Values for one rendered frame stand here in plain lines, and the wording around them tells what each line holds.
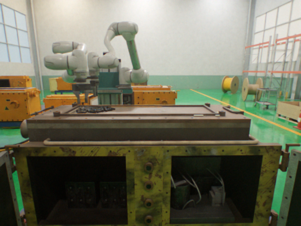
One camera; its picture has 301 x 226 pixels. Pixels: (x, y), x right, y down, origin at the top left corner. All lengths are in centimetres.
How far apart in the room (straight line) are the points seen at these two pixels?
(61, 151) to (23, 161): 22
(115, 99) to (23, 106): 216
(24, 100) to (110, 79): 216
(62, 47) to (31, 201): 132
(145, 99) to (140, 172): 270
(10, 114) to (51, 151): 341
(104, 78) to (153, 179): 182
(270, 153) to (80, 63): 134
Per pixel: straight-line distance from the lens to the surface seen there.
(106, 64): 170
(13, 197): 132
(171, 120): 106
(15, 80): 1156
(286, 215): 141
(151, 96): 368
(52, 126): 119
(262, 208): 142
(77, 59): 148
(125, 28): 210
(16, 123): 456
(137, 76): 236
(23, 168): 128
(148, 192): 117
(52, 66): 151
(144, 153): 104
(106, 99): 276
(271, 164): 128
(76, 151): 111
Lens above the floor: 163
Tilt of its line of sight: 13 degrees down
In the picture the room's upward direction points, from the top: straight up
